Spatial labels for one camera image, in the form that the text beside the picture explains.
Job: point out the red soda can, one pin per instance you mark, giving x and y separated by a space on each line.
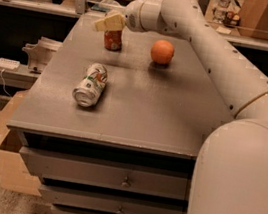
112 40

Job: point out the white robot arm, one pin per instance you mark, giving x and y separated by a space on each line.
231 171

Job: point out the clear water bottle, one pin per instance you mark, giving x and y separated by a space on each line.
220 10

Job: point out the grey drawer cabinet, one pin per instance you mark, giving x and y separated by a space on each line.
134 151

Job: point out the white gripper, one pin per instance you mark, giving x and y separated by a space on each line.
132 17

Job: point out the white green soda can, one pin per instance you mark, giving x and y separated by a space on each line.
88 91

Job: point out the white power strip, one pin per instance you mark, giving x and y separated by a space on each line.
9 64

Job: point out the cardboard box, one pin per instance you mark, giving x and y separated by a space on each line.
14 176

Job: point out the white plastic bracket part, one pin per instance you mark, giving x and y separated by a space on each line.
41 53

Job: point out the orange fruit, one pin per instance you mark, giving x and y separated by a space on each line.
162 52

